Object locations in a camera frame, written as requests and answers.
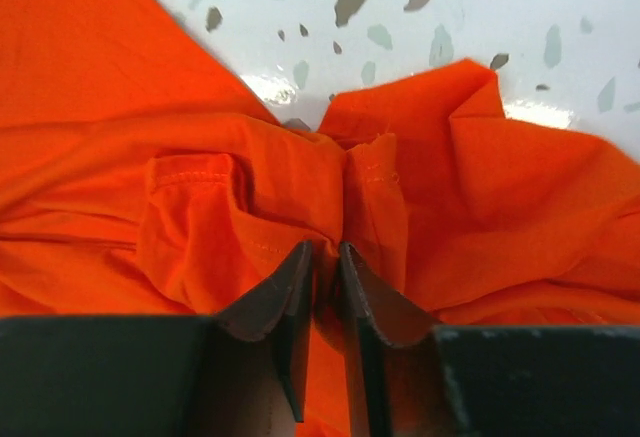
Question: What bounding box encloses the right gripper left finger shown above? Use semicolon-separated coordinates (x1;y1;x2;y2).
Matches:
1;242;312;436

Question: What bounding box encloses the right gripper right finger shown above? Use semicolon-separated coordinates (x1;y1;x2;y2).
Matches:
337;243;639;436

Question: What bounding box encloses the orange t shirt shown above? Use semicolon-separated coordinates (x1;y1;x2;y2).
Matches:
1;0;639;436

